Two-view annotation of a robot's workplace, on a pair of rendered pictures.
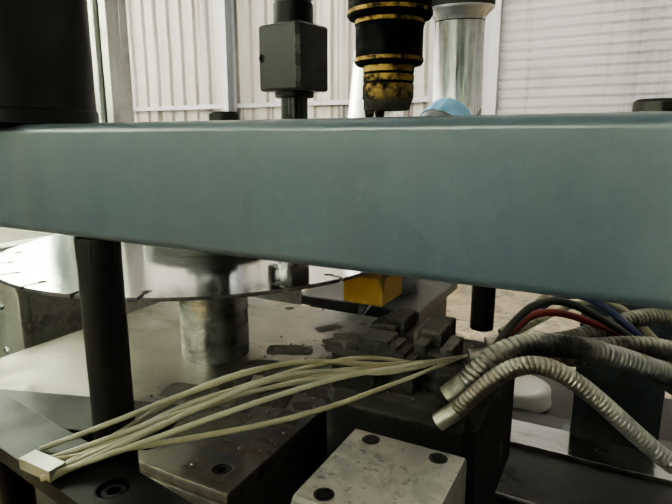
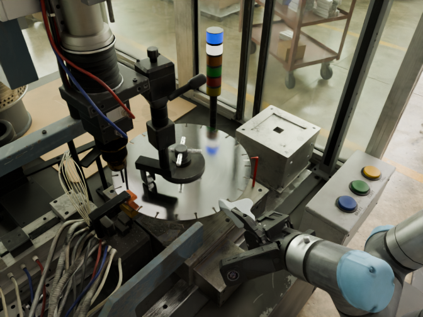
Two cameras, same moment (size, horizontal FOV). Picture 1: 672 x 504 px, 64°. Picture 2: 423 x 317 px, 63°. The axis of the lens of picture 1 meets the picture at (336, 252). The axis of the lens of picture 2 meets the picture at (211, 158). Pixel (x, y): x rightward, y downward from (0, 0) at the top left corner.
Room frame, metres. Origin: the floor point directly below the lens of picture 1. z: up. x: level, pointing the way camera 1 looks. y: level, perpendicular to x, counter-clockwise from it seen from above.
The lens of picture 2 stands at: (0.68, -0.46, 1.52)
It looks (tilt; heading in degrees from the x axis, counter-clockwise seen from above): 42 degrees down; 104
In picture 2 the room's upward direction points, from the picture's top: 1 degrees clockwise
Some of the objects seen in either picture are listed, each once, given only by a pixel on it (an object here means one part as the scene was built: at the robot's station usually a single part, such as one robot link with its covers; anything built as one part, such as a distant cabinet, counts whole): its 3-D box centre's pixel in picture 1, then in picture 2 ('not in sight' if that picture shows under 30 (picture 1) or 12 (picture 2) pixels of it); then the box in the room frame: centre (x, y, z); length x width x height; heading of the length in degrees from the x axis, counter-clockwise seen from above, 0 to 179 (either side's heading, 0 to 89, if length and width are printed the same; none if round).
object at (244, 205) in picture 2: not in sight; (240, 206); (0.63, 0.01, 0.96); 0.09 x 0.06 x 0.03; 141
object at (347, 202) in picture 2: not in sight; (346, 204); (0.86, 0.13, 0.90); 0.04 x 0.04 x 0.02
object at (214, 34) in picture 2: not in sight; (214, 35); (0.47, 0.41, 1.14); 0.05 x 0.04 x 0.03; 152
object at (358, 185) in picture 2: not in sight; (359, 188); (0.89, 0.19, 0.90); 0.04 x 0.04 x 0.02
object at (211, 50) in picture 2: not in sight; (214, 47); (0.47, 0.41, 1.11); 0.05 x 0.04 x 0.03; 152
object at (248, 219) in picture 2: not in sight; (247, 225); (0.65, -0.04, 0.97); 0.09 x 0.02 x 0.05; 141
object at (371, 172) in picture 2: not in sight; (371, 173); (0.93, 0.26, 0.90); 0.04 x 0.04 x 0.02
